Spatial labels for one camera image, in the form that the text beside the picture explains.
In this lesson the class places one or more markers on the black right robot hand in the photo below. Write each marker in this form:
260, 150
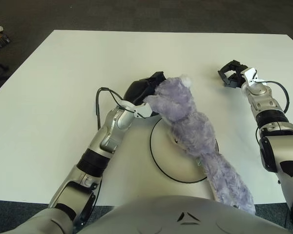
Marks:
234, 80

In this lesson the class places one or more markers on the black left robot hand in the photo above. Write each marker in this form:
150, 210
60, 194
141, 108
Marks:
139, 90

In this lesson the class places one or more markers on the purple plush doll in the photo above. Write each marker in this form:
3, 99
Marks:
185, 117

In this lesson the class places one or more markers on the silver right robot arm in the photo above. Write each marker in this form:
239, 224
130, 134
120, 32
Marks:
266, 107

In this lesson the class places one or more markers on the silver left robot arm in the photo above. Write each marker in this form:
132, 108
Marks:
110, 136

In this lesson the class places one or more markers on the white plate black rim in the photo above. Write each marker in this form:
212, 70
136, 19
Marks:
166, 151

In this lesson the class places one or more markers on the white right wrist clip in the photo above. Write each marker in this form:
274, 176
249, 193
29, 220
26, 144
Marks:
249, 74

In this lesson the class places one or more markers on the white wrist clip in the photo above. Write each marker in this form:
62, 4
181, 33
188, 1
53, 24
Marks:
249, 74
146, 111

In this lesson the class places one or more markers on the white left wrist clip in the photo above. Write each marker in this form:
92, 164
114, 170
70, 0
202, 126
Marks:
146, 111

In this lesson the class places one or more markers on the silver robot torso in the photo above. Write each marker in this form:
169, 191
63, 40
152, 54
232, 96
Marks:
149, 217

